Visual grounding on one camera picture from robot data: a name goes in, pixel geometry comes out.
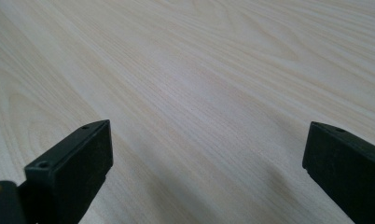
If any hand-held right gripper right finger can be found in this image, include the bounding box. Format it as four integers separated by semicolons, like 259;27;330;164
301;120;375;224

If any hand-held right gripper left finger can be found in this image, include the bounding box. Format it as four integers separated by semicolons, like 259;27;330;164
23;119;114;224

